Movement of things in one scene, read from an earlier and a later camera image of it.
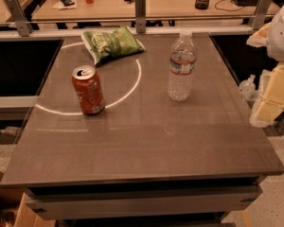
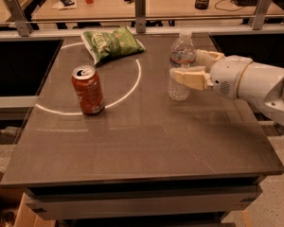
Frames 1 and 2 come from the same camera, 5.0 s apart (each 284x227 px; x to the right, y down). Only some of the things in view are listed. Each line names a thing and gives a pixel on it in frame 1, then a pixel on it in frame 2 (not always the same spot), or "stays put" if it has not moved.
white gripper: x=282 y=35 → x=227 y=76
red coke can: x=89 y=89 stays put
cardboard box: x=26 y=217 stays put
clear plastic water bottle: x=183 y=62 stays put
